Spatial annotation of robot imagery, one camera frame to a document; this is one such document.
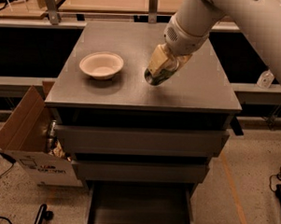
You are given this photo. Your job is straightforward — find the grey middle drawer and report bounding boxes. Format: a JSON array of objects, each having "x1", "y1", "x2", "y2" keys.
[{"x1": 72, "y1": 161, "x2": 208, "y2": 184}]

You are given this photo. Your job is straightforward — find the cans inside cardboard box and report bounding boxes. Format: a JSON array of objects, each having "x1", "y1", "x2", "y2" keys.
[{"x1": 47, "y1": 120, "x2": 71, "y2": 161}]

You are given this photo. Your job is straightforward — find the green can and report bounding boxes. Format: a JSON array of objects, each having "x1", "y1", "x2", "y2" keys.
[{"x1": 144, "y1": 59, "x2": 179, "y2": 86}]

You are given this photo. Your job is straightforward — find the beige paper bowl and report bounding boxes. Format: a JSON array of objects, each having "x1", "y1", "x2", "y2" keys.
[{"x1": 79, "y1": 51, "x2": 124, "y2": 80}]

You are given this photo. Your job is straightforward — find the open cardboard box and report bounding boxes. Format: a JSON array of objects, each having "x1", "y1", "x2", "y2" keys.
[{"x1": 0, "y1": 86, "x2": 82, "y2": 187}]

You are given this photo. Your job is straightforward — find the grey bottom drawer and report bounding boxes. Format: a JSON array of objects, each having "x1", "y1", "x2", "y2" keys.
[{"x1": 85, "y1": 181, "x2": 194, "y2": 224}]

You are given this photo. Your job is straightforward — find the black device bottom left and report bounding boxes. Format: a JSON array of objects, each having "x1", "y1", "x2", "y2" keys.
[{"x1": 34, "y1": 204, "x2": 54, "y2": 224}]

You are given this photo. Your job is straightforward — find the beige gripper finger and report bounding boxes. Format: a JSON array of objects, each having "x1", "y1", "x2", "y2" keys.
[
  {"x1": 176, "y1": 54, "x2": 191, "y2": 71},
  {"x1": 148, "y1": 44, "x2": 170, "y2": 77}
]

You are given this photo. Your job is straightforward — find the grey drawer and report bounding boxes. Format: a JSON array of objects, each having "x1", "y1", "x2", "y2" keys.
[
  {"x1": 56, "y1": 125, "x2": 229, "y2": 157},
  {"x1": 72, "y1": 161, "x2": 208, "y2": 184},
  {"x1": 85, "y1": 181, "x2": 194, "y2": 224}
]

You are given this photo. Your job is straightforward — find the grey top drawer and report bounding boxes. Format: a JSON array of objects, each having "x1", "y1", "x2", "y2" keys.
[{"x1": 56, "y1": 125, "x2": 229, "y2": 157}]

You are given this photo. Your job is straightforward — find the clear sanitizer pump bottle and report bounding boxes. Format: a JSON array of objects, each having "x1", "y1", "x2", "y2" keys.
[{"x1": 257, "y1": 70, "x2": 274, "y2": 89}]

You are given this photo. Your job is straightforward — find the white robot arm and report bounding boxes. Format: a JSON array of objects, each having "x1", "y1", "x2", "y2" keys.
[{"x1": 144, "y1": 0, "x2": 281, "y2": 86}]

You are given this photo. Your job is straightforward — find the metal railing frame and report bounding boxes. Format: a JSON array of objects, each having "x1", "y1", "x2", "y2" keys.
[{"x1": 0, "y1": 0, "x2": 246, "y2": 35}]

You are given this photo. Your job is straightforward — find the black cable left floor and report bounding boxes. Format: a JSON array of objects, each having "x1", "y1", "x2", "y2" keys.
[{"x1": 0, "y1": 149, "x2": 18, "y2": 189}]

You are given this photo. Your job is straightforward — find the grey drawer cabinet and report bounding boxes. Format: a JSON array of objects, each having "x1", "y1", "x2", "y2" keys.
[{"x1": 38, "y1": 18, "x2": 246, "y2": 224}]

